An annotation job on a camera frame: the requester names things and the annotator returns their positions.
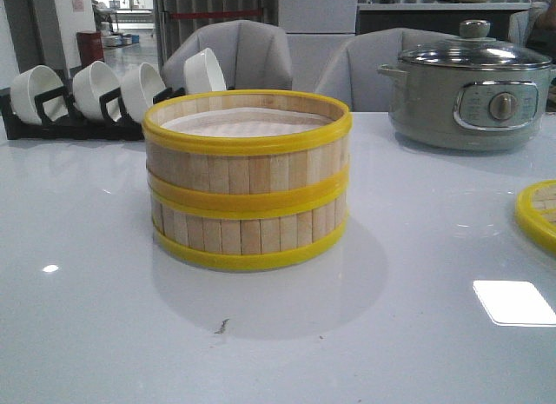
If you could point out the left grey chair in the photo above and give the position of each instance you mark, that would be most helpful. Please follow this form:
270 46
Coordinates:
252 55

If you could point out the red bin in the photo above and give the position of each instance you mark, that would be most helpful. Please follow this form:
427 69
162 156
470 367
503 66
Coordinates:
90 47

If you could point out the right grey chair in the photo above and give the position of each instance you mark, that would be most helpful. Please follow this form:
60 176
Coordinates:
351 73

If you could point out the white bowl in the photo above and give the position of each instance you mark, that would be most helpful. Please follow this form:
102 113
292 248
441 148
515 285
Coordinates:
203 73
89 84
139 86
27 86

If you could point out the black bowl rack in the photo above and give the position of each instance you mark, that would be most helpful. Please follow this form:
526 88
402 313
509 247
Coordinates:
116 123

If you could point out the woven bamboo steamer lid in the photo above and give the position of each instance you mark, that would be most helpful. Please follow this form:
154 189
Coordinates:
535 213

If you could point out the seated person in background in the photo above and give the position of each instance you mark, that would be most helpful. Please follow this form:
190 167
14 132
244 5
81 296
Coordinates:
540 31

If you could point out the grey chair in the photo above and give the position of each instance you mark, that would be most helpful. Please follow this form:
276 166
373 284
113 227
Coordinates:
252 55
351 73

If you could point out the bamboo steamer basket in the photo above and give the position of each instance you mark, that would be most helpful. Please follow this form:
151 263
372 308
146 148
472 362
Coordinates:
250 244
249 177

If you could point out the glass pot lid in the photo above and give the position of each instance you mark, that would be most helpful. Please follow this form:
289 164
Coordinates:
474 49

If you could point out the grey electric cooking pot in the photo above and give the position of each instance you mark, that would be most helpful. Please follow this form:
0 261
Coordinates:
474 110

